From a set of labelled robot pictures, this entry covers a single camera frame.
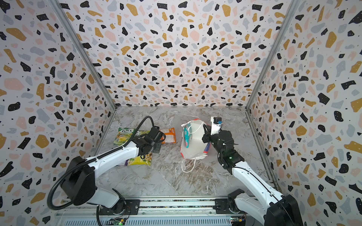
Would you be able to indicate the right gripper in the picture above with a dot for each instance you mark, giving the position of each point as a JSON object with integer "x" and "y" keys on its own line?
{"x": 209, "y": 138}

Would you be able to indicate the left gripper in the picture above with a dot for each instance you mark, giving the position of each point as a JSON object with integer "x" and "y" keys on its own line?
{"x": 158, "y": 148}

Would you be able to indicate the yellow snack packet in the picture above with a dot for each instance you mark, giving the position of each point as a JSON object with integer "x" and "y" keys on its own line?
{"x": 140, "y": 160}

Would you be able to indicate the orange snack packet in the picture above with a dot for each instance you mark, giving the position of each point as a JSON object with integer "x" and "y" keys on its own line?
{"x": 170, "y": 136}

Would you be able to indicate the red paper bag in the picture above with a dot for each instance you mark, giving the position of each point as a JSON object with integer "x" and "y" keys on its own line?
{"x": 197, "y": 149}

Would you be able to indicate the green snack packet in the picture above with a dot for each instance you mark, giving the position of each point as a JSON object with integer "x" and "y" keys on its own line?
{"x": 123, "y": 135}

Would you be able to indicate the yellow green Fox's candy bag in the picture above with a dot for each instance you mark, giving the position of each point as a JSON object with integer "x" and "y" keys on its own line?
{"x": 141, "y": 133}

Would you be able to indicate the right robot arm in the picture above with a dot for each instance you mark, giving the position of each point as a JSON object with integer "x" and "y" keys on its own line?
{"x": 268, "y": 206}

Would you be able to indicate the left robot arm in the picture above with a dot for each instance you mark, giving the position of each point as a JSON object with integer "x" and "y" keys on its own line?
{"x": 80, "y": 184}

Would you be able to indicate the teal snack packet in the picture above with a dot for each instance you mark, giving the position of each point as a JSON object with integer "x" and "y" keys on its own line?
{"x": 187, "y": 131}

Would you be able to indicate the left circuit board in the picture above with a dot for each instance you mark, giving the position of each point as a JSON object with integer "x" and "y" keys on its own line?
{"x": 117, "y": 222}

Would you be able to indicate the circuit board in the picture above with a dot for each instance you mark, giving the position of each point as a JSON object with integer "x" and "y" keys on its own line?
{"x": 238, "y": 221}
{"x": 117, "y": 222}

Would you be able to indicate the right circuit board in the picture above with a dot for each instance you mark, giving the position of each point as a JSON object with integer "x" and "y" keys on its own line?
{"x": 238, "y": 221}

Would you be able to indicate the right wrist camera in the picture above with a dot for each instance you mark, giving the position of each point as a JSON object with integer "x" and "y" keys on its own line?
{"x": 216, "y": 125}

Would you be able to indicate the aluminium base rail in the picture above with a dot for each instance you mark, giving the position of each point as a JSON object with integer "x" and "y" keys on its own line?
{"x": 157, "y": 211}

